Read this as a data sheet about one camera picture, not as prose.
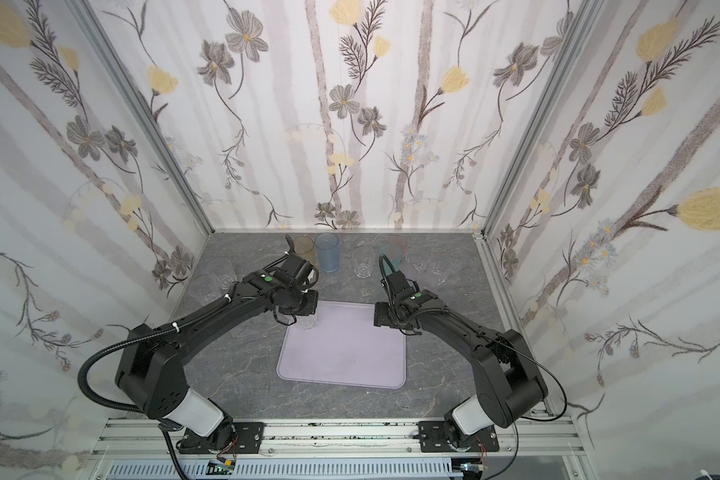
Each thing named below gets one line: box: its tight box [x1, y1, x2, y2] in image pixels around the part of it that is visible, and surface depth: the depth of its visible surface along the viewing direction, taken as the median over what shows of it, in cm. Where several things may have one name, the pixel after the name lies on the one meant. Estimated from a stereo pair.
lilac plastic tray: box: [276, 300, 407, 389], surface depth 87 cm
